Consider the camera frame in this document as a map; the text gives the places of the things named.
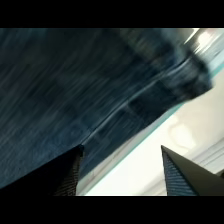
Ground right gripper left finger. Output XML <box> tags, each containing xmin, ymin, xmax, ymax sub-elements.
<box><xmin>6</xmin><ymin>144</ymin><xmax>84</xmax><ymax>197</ymax></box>

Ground blue jeans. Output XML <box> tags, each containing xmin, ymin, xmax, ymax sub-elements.
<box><xmin>0</xmin><ymin>27</ymin><xmax>214</xmax><ymax>190</ymax></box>

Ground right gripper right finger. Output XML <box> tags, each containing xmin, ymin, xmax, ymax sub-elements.
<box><xmin>160</xmin><ymin>144</ymin><xmax>224</xmax><ymax>197</ymax></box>

